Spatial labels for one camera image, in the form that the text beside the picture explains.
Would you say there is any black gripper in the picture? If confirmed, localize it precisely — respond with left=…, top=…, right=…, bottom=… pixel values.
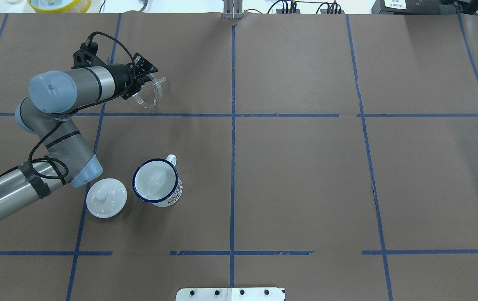
left=121, top=53, right=159, bottom=99

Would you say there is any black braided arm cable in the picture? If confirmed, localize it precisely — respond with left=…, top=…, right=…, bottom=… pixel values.
left=28, top=31, right=139, bottom=180

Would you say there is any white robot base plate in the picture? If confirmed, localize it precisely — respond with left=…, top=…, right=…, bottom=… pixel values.
left=175, top=286, right=286, bottom=301

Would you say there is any yellow tape roll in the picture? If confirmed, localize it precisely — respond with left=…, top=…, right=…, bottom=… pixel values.
left=27, top=0, right=92, bottom=13

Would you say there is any white ceramic lid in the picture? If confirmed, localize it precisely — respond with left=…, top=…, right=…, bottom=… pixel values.
left=86, top=179, right=127, bottom=219

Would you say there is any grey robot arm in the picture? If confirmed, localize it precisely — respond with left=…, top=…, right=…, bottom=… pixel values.
left=0, top=50, right=158, bottom=221

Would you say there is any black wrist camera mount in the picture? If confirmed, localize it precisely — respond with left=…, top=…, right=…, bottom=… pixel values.
left=71, top=41, right=107, bottom=70

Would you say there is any black box with label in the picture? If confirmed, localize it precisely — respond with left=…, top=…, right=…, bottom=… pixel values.
left=371, top=0, right=458, bottom=15

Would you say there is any white enamel mug blue rim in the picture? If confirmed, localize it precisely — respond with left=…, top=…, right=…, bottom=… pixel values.
left=132, top=154, right=183, bottom=207

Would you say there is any aluminium frame post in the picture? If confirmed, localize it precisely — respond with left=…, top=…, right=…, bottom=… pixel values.
left=222, top=0, right=244, bottom=19

